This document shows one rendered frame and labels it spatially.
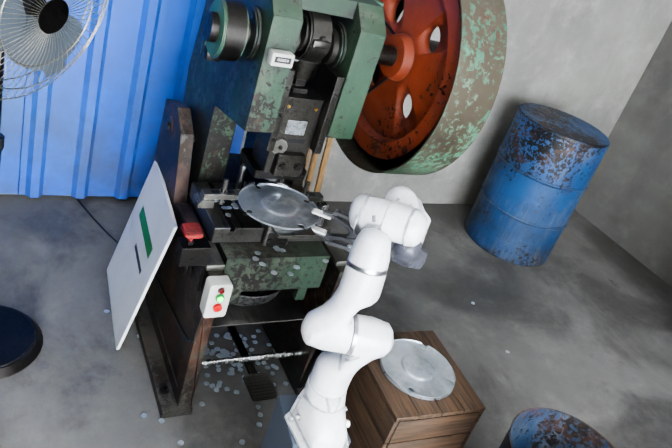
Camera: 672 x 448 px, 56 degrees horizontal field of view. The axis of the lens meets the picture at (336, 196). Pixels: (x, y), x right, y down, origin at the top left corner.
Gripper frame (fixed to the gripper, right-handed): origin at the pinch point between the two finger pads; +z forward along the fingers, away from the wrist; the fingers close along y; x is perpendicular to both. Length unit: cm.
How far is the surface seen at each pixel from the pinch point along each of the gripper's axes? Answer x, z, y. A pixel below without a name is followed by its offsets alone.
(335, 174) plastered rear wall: -164, 10, -59
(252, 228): 6.9, 20.2, -7.7
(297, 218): 3.4, 6.8, 0.1
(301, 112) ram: -4.0, 16.8, 34.0
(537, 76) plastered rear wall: -242, -90, 22
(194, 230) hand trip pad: 28.6, 33.5, -2.0
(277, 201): -1.8, 15.8, 0.7
